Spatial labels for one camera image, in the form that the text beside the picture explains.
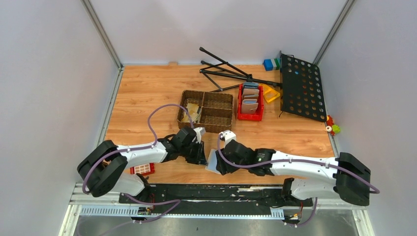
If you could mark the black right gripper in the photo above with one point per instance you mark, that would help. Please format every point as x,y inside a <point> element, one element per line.
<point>223,166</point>

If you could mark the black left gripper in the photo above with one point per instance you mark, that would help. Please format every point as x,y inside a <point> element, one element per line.
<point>200,158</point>

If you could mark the white card holder wallet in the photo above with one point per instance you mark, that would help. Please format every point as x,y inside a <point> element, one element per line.
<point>212,162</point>

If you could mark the gold credit cards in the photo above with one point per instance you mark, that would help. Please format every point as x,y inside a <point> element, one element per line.
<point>194,111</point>

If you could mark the brown wicker divided basket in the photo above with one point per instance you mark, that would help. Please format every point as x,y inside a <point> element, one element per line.
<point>217,109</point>

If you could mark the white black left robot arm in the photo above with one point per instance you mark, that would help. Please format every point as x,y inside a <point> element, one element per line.
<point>103,170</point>

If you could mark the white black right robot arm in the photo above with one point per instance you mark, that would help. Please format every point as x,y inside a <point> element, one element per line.
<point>307,177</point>

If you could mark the card holders in red bin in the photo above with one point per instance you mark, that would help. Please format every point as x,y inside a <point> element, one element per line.
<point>249,98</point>

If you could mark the red white toy block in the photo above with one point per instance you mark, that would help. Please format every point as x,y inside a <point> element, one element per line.
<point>145,169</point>

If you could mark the red plastic bin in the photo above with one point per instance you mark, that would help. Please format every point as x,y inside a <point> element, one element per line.
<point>258,116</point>

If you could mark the yellow transparent tray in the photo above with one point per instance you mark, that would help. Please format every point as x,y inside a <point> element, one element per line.
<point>269,94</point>

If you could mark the black folding music stand legs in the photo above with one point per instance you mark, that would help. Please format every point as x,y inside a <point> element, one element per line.
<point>227,70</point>

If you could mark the black perforated music stand desk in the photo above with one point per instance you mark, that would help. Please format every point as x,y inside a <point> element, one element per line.
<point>301,90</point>

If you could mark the blue green toy block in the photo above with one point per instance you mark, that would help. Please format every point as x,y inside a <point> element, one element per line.
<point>272,64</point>

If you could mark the red green small toy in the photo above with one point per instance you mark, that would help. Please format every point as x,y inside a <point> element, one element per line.
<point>331,127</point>

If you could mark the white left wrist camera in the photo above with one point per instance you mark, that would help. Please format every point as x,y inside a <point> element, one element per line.
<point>200,131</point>

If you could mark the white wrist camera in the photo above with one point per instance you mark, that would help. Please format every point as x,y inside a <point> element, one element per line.
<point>227,136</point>
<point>200,131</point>

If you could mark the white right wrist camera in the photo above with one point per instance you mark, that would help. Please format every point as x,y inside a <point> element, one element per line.
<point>227,136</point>

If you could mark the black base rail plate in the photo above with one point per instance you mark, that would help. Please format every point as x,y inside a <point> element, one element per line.
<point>222,199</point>

